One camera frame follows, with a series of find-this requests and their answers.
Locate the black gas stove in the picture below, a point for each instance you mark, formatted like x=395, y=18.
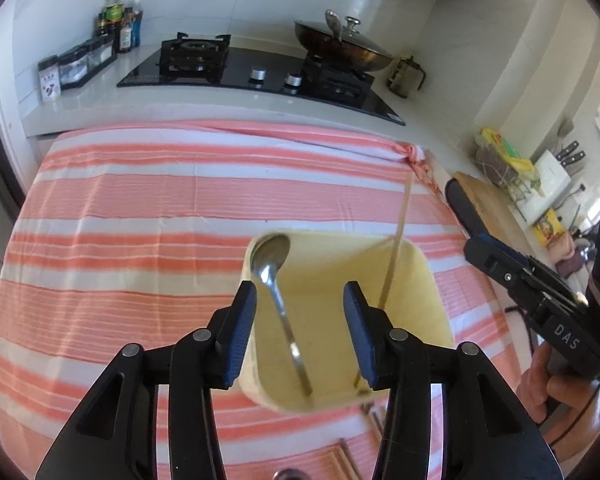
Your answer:
x=240, y=67

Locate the pink plastic bag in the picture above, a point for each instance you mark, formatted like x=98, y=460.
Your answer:
x=570, y=255

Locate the dark metal wok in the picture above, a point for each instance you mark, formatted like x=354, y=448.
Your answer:
x=360, y=57

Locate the yellow snack packet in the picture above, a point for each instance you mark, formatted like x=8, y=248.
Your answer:
x=547, y=227

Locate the wooden chopstick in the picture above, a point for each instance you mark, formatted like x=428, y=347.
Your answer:
x=347, y=462
x=397, y=240

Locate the grey spatula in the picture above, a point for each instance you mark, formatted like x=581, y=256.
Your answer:
x=566, y=129

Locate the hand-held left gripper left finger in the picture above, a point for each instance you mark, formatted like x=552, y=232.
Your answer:
x=240, y=335

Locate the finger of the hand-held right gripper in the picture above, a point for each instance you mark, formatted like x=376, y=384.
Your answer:
x=495, y=260
x=462, y=205

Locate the wooden cutting board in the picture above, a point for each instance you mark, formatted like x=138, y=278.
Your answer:
x=495, y=205

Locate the small dark sauce bottle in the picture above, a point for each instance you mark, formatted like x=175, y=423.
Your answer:
x=103, y=25

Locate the glass french press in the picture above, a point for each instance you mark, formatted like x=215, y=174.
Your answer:
x=405, y=77

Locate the yellow cap oil bottle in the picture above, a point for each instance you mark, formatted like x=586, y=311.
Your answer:
x=115, y=10

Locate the metal ladle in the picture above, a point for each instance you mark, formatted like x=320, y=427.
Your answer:
x=334, y=22

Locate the pink white striped cloth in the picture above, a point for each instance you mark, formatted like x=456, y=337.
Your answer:
x=130, y=260

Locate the person's right hand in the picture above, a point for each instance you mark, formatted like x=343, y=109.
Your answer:
x=560, y=395

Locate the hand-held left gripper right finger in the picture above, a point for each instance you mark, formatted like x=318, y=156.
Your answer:
x=360, y=335

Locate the cream plastic utensil holder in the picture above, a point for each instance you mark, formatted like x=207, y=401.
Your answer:
x=330, y=270

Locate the blue label bottle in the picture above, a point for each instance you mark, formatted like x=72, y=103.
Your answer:
x=137, y=22

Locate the tall dark sauce bottle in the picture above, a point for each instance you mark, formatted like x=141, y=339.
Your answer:
x=126, y=32

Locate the glass wok lid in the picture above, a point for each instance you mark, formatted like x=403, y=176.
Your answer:
x=325, y=35

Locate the white knife block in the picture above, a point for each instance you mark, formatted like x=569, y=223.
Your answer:
x=550, y=180

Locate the white label spice jar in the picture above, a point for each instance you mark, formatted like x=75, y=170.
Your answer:
x=49, y=82

